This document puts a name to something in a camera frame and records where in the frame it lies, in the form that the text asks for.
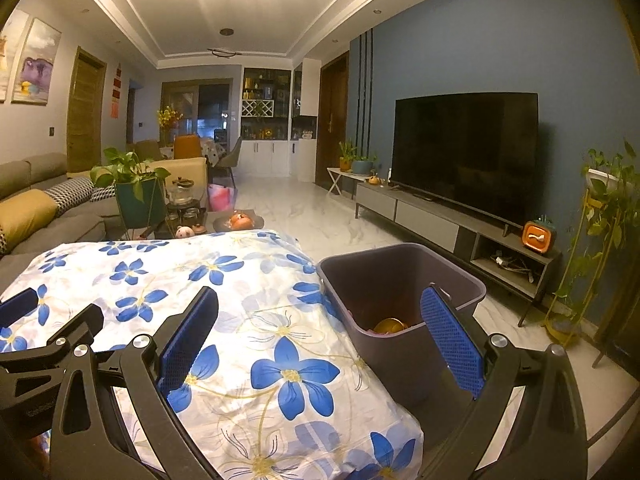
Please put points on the black television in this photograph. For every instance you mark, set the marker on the black television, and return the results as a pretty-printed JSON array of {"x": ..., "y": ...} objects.
[{"x": 465, "y": 155}]

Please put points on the red wall decoration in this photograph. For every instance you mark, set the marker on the red wall decoration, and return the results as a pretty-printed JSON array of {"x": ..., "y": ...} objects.
[{"x": 116, "y": 92}]

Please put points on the white display cabinet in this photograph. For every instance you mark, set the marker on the white display cabinet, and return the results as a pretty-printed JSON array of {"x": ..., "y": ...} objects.
[{"x": 270, "y": 157}]

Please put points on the dark wooden door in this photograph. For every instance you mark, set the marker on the dark wooden door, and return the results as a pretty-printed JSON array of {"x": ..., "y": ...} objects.
[{"x": 332, "y": 120}]

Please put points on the pink pig figurine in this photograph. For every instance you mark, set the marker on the pink pig figurine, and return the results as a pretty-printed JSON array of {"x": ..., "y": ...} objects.
[{"x": 184, "y": 231}]

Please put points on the glass jars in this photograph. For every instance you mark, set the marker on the glass jars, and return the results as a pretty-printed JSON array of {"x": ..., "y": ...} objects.
[{"x": 184, "y": 218}]

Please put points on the small orange ornament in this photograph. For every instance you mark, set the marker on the small orange ornament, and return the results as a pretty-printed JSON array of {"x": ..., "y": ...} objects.
[{"x": 375, "y": 179}]

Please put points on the sailboat painting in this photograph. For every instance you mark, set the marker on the sailboat painting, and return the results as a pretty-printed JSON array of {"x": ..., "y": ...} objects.
[{"x": 12, "y": 60}]

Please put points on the light wooden door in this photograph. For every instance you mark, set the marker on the light wooden door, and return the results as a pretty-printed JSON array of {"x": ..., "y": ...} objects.
[{"x": 85, "y": 110}]

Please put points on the large houndstooth cushion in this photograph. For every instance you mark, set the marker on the large houndstooth cushion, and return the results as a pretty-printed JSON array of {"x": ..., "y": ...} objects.
[{"x": 3, "y": 240}]

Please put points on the sliding glass door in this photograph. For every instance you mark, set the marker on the sliding glass door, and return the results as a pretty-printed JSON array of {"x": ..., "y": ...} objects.
[{"x": 210, "y": 107}]

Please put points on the orange retro speaker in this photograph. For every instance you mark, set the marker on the orange retro speaker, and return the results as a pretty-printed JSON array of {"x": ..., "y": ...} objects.
[{"x": 536, "y": 236}]

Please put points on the grey plastic bin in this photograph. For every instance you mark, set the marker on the grey plastic bin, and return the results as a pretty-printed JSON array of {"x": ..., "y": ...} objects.
[{"x": 370, "y": 280}]

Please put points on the plant in orange pot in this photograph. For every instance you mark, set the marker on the plant in orange pot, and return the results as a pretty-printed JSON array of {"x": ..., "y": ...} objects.
[{"x": 346, "y": 160}]

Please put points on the plate of orange fruit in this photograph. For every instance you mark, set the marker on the plate of orange fruit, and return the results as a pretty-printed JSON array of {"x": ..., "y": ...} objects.
[{"x": 240, "y": 221}]

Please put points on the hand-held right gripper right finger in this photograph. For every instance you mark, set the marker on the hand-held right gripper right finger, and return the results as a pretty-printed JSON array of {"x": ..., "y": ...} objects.
[{"x": 452, "y": 345}]

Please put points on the dining table with cloth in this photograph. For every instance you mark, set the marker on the dining table with cloth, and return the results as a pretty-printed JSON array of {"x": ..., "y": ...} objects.
[{"x": 210, "y": 150}]

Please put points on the grey TV stand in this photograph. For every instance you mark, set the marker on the grey TV stand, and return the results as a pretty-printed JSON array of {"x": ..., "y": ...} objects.
[{"x": 425, "y": 215}]

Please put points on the glass teapot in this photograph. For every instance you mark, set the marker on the glass teapot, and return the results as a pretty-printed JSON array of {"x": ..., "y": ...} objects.
[{"x": 179, "y": 191}]

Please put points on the plant in blue pot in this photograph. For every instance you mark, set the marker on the plant in blue pot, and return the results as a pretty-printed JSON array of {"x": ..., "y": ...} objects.
[{"x": 362, "y": 166}]

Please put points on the grey dining chair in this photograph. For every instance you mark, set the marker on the grey dining chair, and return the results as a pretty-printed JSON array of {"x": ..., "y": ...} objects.
[{"x": 230, "y": 155}]

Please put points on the blue floral tablecloth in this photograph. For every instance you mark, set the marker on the blue floral tablecloth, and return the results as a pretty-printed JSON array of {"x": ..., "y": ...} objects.
[{"x": 240, "y": 300}]

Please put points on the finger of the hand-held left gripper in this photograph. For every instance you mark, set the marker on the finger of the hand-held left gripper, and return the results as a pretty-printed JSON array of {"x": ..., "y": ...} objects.
[
  {"x": 75, "y": 325},
  {"x": 17, "y": 307}
]

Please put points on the white folding side table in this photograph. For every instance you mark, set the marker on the white folding side table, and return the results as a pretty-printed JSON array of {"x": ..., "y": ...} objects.
[{"x": 345, "y": 172}]

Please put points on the purple painting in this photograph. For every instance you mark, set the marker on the purple painting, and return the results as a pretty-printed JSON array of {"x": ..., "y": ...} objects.
[{"x": 37, "y": 65}]

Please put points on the small brown teapot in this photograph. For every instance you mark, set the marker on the small brown teapot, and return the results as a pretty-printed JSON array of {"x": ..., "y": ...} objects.
[{"x": 199, "y": 228}]

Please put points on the glass coffee table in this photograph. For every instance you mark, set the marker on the glass coffee table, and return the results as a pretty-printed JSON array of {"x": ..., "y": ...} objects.
[{"x": 212, "y": 234}]

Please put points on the yellow flower bouquet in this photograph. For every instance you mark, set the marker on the yellow flower bouquet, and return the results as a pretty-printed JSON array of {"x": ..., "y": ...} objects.
[{"x": 169, "y": 117}]

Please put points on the olive dining chair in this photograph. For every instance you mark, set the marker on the olive dining chair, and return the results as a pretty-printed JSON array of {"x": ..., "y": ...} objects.
[{"x": 147, "y": 149}]

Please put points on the grey sofa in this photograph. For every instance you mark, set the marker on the grey sofa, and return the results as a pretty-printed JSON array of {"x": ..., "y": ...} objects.
[{"x": 30, "y": 172}]

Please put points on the pothos in teal pot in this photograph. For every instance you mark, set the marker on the pothos in teal pot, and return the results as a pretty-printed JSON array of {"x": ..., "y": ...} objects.
[{"x": 140, "y": 205}]

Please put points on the black ceiling lamp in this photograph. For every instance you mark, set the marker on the black ceiling lamp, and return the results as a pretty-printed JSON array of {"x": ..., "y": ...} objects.
[{"x": 225, "y": 53}]

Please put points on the orange dining chair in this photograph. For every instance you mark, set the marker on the orange dining chair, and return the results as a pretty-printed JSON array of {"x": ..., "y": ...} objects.
[{"x": 187, "y": 146}]

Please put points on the large mustard cushion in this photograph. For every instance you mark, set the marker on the large mustard cushion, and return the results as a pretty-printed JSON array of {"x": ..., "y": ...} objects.
[{"x": 27, "y": 217}]

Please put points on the pink shopping bag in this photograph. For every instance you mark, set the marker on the pink shopping bag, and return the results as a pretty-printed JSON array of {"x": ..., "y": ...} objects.
[{"x": 221, "y": 197}]

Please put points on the small mustard cushion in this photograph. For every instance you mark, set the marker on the small mustard cushion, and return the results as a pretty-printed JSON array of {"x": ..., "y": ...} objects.
[{"x": 97, "y": 175}]

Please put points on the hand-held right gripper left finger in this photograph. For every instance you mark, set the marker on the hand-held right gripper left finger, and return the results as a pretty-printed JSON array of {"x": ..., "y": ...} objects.
[{"x": 187, "y": 340}]

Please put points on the trailing plant on gold stand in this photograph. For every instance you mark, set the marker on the trailing plant on gold stand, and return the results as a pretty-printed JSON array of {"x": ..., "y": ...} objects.
[{"x": 607, "y": 200}]

